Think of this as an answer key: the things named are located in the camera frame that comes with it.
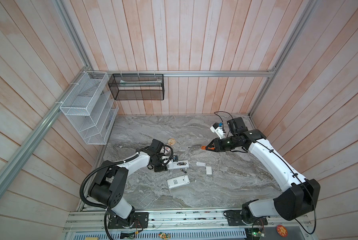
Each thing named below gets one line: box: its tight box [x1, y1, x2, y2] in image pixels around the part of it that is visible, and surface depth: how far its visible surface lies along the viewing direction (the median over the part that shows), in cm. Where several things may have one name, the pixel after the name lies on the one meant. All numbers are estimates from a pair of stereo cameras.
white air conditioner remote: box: [166, 175, 190, 189], surface depth 87 cm
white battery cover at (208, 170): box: [206, 166, 212, 175], surface depth 92 cm
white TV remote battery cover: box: [196, 162, 206, 167], surface depth 95 cm
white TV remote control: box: [167, 160, 190, 170], surface depth 92 cm
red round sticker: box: [276, 224, 288, 237], surface depth 72 cm
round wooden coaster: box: [167, 138, 176, 145], surface depth 106 cm
